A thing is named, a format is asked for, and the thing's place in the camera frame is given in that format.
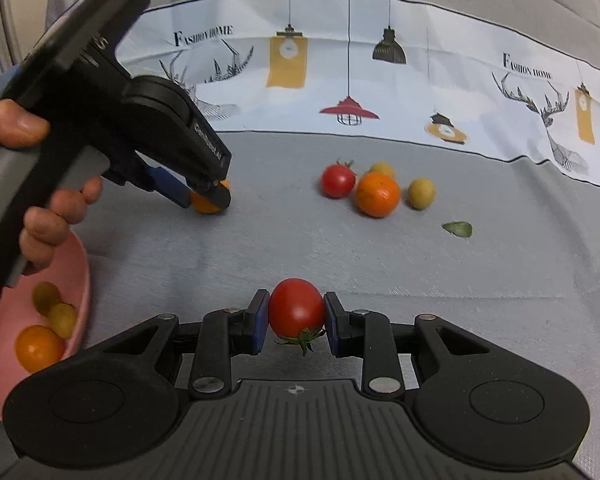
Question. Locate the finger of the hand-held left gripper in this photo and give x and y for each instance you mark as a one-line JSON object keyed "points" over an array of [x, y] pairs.
{"points": [[167, 182], [207, 152]]}

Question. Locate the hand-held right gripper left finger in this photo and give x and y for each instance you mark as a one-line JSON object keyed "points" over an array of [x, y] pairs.
{"points": [[260, 322]]}

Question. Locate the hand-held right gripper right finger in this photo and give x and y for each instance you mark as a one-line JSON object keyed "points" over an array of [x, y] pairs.
{"points": [[332, 325]]}

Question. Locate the red cherry tomato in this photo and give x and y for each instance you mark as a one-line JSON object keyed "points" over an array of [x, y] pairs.
{"points": [[338, 181], [295, 310]]}

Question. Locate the small orange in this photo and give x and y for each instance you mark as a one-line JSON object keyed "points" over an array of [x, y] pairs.
{"points": [[207, 206], [378, 194], [39, 349]]}

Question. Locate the pink round plate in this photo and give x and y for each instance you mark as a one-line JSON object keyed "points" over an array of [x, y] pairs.
{"points": [[72, 265]]}

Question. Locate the yellow-green cherry tomato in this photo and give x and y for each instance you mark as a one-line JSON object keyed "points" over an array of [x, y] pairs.
{"points": [[46, 297], [63, 321], [421, 193]]}

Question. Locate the person's left hand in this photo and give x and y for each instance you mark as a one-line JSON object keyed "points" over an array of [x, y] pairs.
{"points": [[10, 127]]}

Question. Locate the grey curtain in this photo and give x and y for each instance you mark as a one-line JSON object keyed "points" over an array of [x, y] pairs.
{"points": [[0, 20]]}

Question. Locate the grey cover with printed border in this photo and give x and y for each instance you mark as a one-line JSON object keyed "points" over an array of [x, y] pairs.
{"points": [[330, 60]]}

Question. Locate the small green leaf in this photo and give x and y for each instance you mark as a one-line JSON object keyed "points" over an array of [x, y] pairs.
{"points": [[457, 229]]}

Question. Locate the small yellow cherry tomato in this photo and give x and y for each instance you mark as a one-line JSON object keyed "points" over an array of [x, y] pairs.
{"points": [[382, 167]]}

